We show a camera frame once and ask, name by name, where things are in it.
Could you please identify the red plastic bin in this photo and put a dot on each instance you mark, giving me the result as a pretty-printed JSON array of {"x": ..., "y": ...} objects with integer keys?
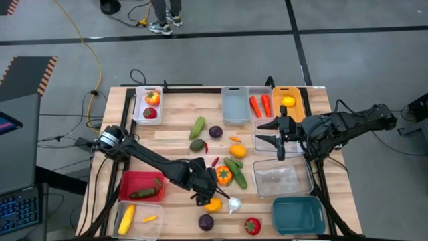
[{"x": 133, "y": 182}]

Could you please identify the large clear plastic bin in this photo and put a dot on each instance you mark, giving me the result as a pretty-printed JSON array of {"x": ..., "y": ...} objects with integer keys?
[{"x": 284, "y": 177}]

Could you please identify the black hazard-striped floor mat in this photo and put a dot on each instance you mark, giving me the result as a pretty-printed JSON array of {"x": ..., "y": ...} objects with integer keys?
[
  {"x": 23, "y": 77},
  {"x": 6, "y": 5}
]

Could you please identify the grey desk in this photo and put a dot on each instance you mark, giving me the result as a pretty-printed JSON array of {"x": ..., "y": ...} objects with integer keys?
[{"x": 20, "y": 160}]

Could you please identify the orange fruit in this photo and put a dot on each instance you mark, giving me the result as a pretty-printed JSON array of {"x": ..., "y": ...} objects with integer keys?
[
  {"x": 214, "y": 205},
  {"x": 238, "y": 151}
]

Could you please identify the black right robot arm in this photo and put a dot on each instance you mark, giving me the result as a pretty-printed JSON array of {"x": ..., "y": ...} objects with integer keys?
[{"x": 351, "y": 122}]

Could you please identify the black equipment case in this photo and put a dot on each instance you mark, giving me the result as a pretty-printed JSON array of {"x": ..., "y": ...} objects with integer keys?
[{"x": 419, "y": 107}]

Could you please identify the dark green cucumber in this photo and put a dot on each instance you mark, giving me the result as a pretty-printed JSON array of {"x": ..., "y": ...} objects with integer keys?
[{"x": 238, "y": 176}]

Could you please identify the yellow corn cob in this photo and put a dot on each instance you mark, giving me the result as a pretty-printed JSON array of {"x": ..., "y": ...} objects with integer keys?
[{"x": 126, "y": 219}]

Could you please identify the purple cabbage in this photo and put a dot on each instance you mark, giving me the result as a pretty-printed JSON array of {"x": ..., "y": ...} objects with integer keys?
[
  {"x": 215, "y": 132},
  {"x": 206, "y": 222}
]

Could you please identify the green avocado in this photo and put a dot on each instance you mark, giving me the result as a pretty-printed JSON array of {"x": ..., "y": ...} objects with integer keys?
[{"x": 196, "y": 145}]

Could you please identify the computer monitor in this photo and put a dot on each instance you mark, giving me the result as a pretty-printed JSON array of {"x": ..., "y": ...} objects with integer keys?
[{"x": 8, "y": 124}]

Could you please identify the white plastic basket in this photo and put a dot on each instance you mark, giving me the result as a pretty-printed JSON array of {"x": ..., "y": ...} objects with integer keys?
[{"x": 137, "y": 110}]

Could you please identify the backlit black keyboard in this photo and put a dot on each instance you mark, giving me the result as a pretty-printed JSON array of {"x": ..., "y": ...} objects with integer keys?
[{"x": 20, "y": 211}]

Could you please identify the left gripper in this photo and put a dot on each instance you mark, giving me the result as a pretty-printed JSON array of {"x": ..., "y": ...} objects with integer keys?
[{"x": 200, "y": 180}]

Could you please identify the small green chili pepper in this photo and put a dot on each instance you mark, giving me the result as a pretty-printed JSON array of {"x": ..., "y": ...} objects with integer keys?
[
  {"x": 239, "y": 163},
  {"x": 158, "y": 182}
]

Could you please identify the small clear plastic bin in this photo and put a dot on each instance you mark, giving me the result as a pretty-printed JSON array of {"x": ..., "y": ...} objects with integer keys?
[{"x": 261, "y": 92}]

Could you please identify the orange carrot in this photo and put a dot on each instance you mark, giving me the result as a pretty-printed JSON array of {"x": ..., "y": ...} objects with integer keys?
[
  {"x": 255, "y": 107},
  {"x": 266, "y": 105}
]

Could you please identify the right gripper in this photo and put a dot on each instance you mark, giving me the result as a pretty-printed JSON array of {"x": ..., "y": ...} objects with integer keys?
[{"x": 292, "y": 132}]

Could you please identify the small orange chili pepper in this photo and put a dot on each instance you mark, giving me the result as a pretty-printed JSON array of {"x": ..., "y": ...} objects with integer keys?
[{"x": 235, "y": 139}]

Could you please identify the black aluminium rig frame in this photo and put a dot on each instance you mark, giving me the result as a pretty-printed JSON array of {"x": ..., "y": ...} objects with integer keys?
[{"x": 194, "y": 90}]

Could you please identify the small yellow chili pepper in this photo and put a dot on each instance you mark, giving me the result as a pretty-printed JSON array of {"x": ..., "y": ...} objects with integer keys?
[{"x": 149, "y": 219}]

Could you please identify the large dark green pepper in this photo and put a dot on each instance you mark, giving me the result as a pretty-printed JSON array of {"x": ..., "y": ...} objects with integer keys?
[{"x": 143, "y": 193}]

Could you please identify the grey plastic basket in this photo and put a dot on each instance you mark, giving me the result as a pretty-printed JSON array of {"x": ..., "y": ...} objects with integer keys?
[{"x": 235, "y": 107}]

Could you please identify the orange tomato green calyx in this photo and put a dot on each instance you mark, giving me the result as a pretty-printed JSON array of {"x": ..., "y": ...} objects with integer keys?
[
  {"x": 224, "y": 175},
  {"x": 152, "y": 98}
]

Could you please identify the yellow power plug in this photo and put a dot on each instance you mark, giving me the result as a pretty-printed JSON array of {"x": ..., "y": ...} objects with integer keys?
[{"x": 143, "y": 23}]

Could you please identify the yellow lemon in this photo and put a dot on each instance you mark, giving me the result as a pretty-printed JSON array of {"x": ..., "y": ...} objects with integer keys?
[{"x": 288, "y": 101}]

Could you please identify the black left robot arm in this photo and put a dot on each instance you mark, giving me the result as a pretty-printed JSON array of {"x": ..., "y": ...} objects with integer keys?
[{"x": 147, "y": 157}]

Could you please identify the black round stand base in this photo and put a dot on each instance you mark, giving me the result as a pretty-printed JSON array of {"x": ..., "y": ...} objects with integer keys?
[{"x": 110, "y": 6}]

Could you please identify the teal plastic basket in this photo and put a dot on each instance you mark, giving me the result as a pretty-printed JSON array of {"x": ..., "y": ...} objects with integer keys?
[{"x": 297, "y": 216}]

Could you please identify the white garlic bulb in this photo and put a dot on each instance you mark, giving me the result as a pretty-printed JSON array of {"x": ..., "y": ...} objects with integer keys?
[{"x": 234, "y": 203}]

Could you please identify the red tomato green calyx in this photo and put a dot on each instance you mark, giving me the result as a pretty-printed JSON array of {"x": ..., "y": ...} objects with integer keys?
[
  {"x": 150, "y": 113},
  {"x": 253, "y": 226}
]

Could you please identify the person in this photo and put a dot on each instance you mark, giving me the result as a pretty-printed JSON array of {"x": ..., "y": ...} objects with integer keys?
[{"x": 160, "y": 8}]

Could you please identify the light green cucumber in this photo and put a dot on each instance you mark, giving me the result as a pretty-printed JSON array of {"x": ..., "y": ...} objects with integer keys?
[{"x": 197, "y": 128}]

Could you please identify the orange plastic basket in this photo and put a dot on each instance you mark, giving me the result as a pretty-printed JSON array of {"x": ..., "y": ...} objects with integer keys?
[{"x": 296, "y": 112}]

